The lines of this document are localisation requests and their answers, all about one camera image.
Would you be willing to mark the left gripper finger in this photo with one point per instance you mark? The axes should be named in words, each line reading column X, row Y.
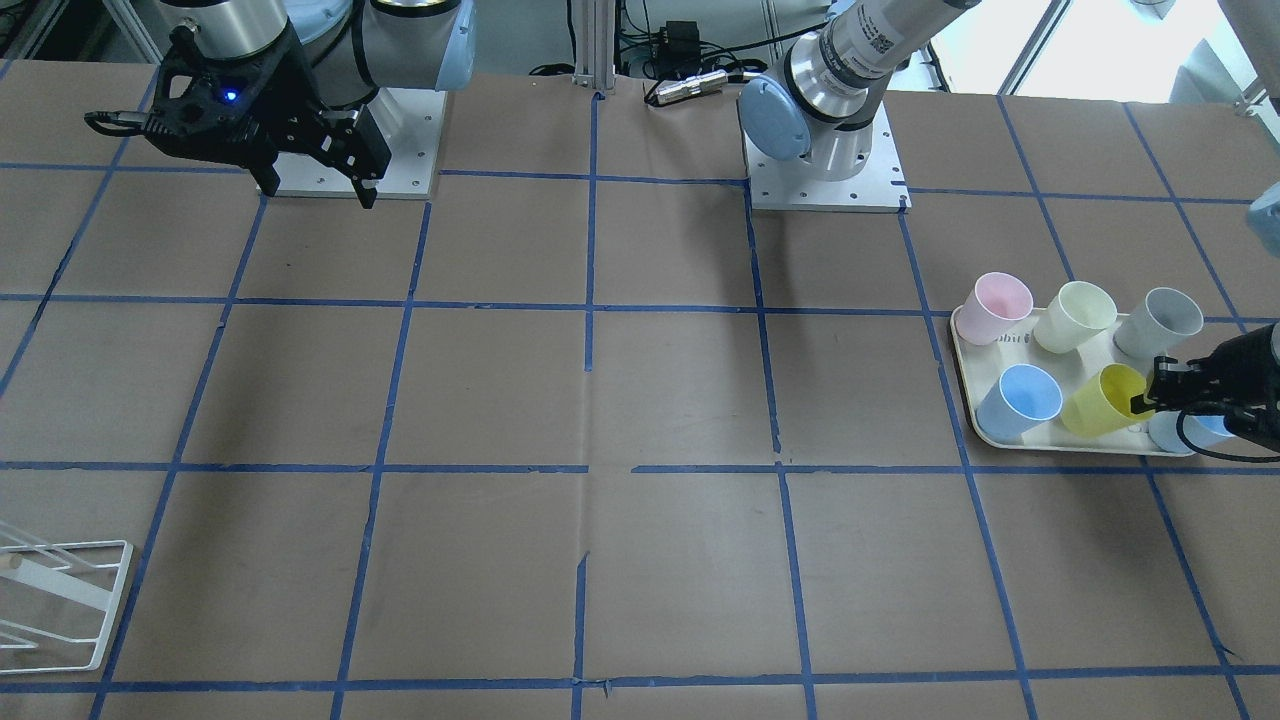
column 1156, row 400

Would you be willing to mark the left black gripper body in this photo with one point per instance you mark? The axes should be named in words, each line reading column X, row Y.
column 1243, row 377

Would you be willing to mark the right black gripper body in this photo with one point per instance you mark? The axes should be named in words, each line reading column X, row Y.
column 287, row 85

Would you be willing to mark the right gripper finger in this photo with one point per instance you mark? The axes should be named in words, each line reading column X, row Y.
column 364, row 176
column 262, row 169

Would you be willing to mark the yellow plastic cup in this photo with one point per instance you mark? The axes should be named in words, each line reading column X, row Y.
column 1104, row 403

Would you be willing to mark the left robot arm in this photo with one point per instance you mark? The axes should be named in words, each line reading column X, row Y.
column 832, row 81

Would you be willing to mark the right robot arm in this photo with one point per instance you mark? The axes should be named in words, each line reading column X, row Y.
column 361, row 46

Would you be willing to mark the blue plastic cup far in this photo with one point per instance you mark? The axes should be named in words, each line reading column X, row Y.
column 1201, row 430

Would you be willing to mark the blue plastic cup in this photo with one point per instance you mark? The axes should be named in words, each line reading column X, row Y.
column 1023, row 397
column 1201, row 430

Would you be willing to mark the grey plastic cup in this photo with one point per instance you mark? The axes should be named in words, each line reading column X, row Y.
column 1164, row 318

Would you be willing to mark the pale green plastic cup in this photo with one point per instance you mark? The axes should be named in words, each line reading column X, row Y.
column 1078, row 312

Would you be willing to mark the blue plastic cup near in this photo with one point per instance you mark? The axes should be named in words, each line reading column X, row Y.
column 1023, row 397

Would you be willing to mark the pink plastic cup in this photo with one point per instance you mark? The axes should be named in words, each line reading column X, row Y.
column 996, row 304

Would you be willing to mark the cream serving tray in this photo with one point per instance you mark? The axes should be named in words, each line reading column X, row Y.
column 979, row 367

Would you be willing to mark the white wire cup rack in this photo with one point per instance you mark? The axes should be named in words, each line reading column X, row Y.
column 60, row 602

